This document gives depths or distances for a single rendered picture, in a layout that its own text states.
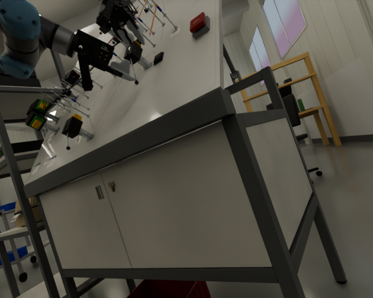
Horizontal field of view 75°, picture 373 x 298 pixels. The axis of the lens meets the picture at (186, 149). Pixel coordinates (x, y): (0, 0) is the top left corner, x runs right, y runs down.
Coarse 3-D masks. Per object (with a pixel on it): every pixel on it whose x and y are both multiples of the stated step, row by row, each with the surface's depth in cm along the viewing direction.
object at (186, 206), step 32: (224, 128) 63; (128, 160) 84; (160, 160) 76; (192, 160) 70; (224, 160) 64; (128, 192) 87; (160, 192) 78; (192, 192) 71; (224, 192) 66; (128, 224) 90; (160, 224) 81; (192, 224) 73; (224, 224) 67; (256, 224) 62; (128, 256) 92; (160, 256) 83; (192, 256) 75; (224, 256) 69; (256, 256) 63
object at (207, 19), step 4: (208, 20) 74; (204, 24) 73; (208, 24) 73; (200, 28) 74; (204, 28) 73; (208, 28) 72; (196, 32) 74; (200, 32) 74; (204, 32) 74; (192, 36) 75; (196, 36) 75
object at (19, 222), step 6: (30, 198) 137; (18, 204) 144; (30, 204) 136; (36, 204) 138; (18, 210) 145; (36, 210) 136; (18, 216) 141; (36, 216) 136; (18, 222) 141; (24, 222) 138; (36, 222) 136
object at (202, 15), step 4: (200, 16) 73; (204, 16) 73; (192, 20) 75; (196, 20) 74; (200, 20) 72; (204, 20) 72; (192, 24) 74; (196, 24) 72; (200, 24) 72; (192, 28) 73; (196, 28) 73; (192, 32) 74
